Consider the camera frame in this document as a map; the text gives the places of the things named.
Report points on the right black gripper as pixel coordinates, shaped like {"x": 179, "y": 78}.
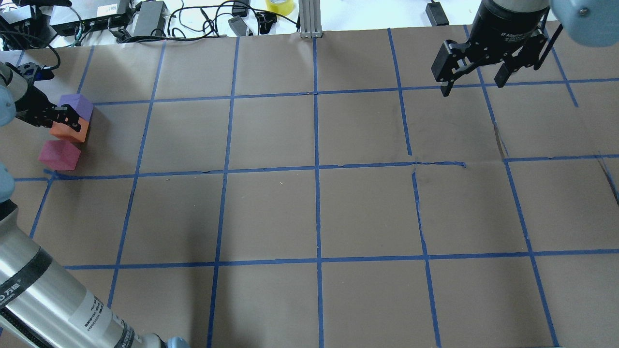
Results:
{"x": 503, "y": 21}

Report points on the red foam cube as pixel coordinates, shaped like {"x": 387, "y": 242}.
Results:
{"x": 59, "y": 155}

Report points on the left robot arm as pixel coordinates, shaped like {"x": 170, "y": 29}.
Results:
{"x": 41, "y": 302}

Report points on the yellow tape roll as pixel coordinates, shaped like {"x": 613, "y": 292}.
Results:
{"x": 282, "y": 7}

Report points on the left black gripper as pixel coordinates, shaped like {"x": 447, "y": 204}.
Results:
{"x": 33, "y": 103}

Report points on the aluminium frame post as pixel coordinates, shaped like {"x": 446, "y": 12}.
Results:
{"x": 309, "y": 19}

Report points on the black power adapter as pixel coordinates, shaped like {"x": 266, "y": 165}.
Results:
{"x": 150, "y": 19}

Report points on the purple foam cube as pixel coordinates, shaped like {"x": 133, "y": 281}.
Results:
{"x": 79, "y": 103}

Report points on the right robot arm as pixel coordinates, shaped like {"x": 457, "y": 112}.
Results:
{"x": 592, "y": 23}

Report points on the orange foam cube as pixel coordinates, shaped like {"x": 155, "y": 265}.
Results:
{"x": 66, "y": 133}

